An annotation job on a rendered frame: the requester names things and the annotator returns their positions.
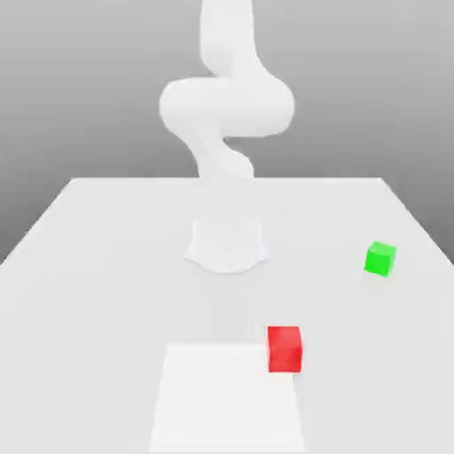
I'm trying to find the small red cube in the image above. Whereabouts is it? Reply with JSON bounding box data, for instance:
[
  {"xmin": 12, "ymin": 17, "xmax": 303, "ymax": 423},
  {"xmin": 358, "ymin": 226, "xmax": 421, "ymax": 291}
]
[{"xmin": 266, "ymin": 325, "xmax": 304, "ymax": 374}]

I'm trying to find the small green cube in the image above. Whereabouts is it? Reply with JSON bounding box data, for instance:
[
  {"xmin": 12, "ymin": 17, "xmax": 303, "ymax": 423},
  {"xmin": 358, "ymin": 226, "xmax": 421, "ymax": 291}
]
[{"xmin": 363, "ymin": 240, "xmax": 398, "ymax": 278}]

